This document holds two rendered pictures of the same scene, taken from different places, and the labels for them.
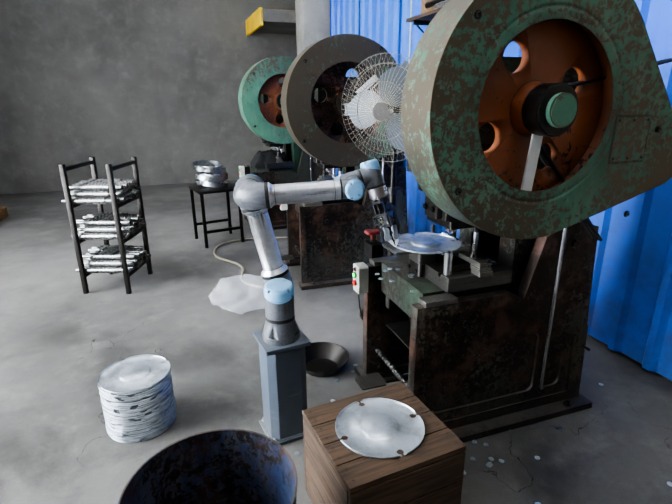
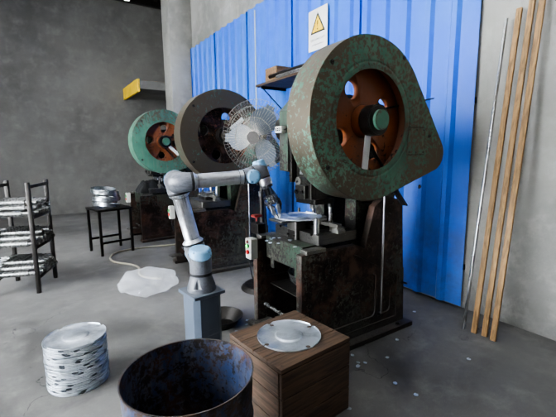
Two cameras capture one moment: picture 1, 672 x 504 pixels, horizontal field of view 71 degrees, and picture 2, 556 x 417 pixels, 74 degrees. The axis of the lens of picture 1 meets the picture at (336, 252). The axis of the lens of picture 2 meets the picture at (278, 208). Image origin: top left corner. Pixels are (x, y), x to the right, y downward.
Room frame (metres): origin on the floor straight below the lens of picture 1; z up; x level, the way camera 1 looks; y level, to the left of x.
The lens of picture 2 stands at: (-0.23, 0.30, 1.17)
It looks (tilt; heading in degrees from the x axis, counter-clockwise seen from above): 9 degrees down; 345
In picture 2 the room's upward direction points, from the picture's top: 1 degrees counter-clockwise
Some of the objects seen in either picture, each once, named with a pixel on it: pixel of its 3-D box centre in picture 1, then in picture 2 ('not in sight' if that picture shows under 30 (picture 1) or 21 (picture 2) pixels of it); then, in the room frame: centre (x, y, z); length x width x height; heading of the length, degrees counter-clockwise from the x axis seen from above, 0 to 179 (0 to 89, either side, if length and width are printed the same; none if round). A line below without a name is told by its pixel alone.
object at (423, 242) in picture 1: (425, 242); (298, 216); (1.89, -0.38, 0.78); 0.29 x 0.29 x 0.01
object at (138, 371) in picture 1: (135, 372); (75, 335); (1.76, 0.87, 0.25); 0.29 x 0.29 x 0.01
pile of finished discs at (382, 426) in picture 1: (379, 425); (289, 334); (1.27, -0.14, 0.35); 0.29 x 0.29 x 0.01
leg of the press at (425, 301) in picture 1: (511, 331); (359, 271); (1.72, -0.72, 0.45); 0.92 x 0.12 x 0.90; 109
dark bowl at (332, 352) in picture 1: (321, 361); (221, 319); (2.18, 0.08, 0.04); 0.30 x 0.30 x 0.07
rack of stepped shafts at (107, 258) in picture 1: (109, 224); (21, 235); (3.40, 1.70, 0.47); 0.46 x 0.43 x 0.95; 89
